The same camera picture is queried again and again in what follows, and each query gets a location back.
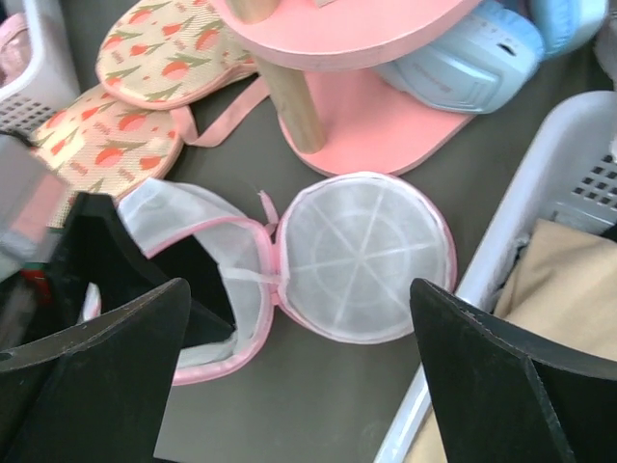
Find white plastic basket left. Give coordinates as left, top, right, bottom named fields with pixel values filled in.
left=1, top=1, right=80, bottom=133

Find pink three-tier wooden shelf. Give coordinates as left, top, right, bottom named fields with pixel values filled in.
left=215, top=1, right=473, bottom=175

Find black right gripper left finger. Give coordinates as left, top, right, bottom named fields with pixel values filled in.
left=1, top=279, right=191, bottom=462

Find pink lace garment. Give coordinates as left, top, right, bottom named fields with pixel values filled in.
left=0, top=13, right=32, bottom=86

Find light blue headphones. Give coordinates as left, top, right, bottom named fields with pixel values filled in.
left=375, top=0, right=609, bottom=114

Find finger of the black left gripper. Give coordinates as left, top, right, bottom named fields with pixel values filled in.
left=45, top=193, right=236, bottom=347

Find white mesh pink-trim laundry bag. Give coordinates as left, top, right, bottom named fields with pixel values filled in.
left=117, top=172, right=457, bottom=386

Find white plastic basket right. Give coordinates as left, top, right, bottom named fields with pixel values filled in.
left=377, top=91, right=616, bottom=462

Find beige folded garment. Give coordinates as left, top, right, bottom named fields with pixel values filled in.
left=408, top=221, right=616, bottom=462

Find peach patterned eye mask upper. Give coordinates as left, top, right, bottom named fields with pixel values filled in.
left=94, top=0, right=271, bottom=149

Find peach patterned eye mask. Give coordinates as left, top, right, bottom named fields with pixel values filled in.
left=33, top=85, right=182, bottom=228
left=94, top=0, right=271, bottom=149

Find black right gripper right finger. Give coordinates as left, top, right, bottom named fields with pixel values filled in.
left=410, top=279, right=616, bottom=462

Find peach patterned eye mask lower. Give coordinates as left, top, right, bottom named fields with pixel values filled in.
left=33, top=85, right=182, bottom=228

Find white plastic basket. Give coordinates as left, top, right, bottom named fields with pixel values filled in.
left=377, top=91, right=616, bottom=462
left=1, top=1, right=80, bottom=133

